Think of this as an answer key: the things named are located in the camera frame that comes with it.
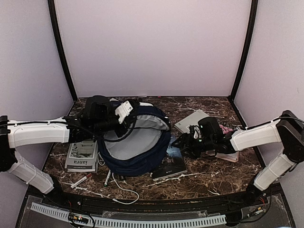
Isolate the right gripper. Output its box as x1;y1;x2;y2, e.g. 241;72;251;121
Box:
171;133;215;160

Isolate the Wuthering Heights dark book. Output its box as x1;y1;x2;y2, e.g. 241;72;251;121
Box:
152;135;188;181

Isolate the navy blue student backpack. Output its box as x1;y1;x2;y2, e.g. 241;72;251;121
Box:
97;102;171;176

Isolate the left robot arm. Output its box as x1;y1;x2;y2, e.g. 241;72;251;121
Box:
0;95;139;207

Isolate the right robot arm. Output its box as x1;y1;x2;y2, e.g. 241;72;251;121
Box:
172;110;304;206

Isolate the grey hardcover book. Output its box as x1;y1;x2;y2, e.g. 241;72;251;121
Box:
174;109;209;133

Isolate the grey ianra booklet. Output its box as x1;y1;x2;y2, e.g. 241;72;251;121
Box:
65;140;98;172

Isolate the pink flowered white book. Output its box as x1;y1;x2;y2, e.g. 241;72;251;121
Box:
201;123;240;163

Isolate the green capped white marker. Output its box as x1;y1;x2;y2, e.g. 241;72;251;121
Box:
104;170;112;187

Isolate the red capped white marker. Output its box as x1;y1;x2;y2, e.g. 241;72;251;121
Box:
71;173;92;189

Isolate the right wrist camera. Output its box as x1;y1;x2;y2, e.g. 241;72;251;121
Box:
189;125;202;139

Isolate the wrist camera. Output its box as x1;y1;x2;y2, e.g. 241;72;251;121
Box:
114;100;138;124
189;125;202;139

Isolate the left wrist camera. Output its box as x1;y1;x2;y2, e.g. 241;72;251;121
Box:
114;100;138;124

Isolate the white charger with cable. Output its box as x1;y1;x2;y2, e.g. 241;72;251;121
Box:
97;152;140;205

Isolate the left black frame post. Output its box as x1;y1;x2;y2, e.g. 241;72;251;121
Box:
47;0;78;103

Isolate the black frame post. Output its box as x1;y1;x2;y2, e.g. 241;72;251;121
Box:
228;0;258;103
47;0;78;103

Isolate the grey slotted cable duct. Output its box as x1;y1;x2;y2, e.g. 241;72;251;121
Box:
30;202;226;228

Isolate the right black frame post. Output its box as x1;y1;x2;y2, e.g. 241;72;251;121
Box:
228;0;258;103

